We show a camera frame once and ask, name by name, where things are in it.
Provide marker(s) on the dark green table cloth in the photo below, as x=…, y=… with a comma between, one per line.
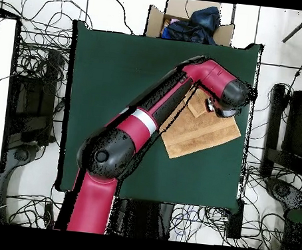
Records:
x=105, y=72

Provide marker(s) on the dark chair base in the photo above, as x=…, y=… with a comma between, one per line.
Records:
x=283, y=191

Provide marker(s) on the cardboard box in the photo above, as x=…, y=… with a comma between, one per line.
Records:
x=153, y=23

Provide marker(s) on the tan terry towel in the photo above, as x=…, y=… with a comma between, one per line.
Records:
x=200, y=135

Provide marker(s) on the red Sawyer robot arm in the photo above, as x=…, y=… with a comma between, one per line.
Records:
x=140, y=126

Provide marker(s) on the dark blue clothes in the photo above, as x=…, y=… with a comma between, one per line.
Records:
x=198, y=28

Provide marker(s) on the black rod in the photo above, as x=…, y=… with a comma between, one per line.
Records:
x=297, y=28

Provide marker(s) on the grey chair base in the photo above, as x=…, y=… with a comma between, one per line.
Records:
x=20, y=154

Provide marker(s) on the black rectangular block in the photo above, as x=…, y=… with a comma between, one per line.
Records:
x=235, y=222

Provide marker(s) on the black metal frame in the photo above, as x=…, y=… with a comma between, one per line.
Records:
x=275, y=116
x=50, y=79

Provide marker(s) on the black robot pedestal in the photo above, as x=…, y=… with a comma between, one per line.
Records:
x=151, y=218

